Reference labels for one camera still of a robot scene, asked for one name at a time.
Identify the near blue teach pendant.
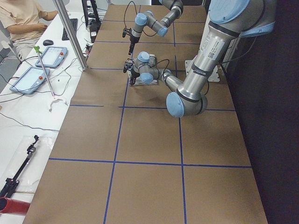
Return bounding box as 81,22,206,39
9,66,46,94

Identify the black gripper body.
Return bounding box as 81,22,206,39
123,59,140,78
122,28,140,43

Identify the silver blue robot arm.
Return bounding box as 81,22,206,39
122,0,184,55
123,0,277,118

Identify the black tool on white table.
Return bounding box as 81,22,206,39
0,134,40,199

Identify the black computer mouse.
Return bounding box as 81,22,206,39
43,40,54,46

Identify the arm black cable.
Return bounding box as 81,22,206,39
123,0,159,37
153,58,210,95

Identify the aluminium frame post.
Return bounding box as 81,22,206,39
53,0,87,71

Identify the navy white striped polo shirt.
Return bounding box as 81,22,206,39
135,51,157,85

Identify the blue teach pendant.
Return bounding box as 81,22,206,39
9,66,46,94
41,46,68,69

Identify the white reacher grabber stick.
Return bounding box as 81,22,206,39
33,46,68,112

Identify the seated person in beige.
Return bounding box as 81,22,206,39
0,0,58,61

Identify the black keyboard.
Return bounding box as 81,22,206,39
61,18,78,42

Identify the far blue teach pendant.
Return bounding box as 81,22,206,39
41,46,68,69

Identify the red cylinder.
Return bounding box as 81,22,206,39
0,197,30,215

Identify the black power box with label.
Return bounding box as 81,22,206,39
89,20,101,43

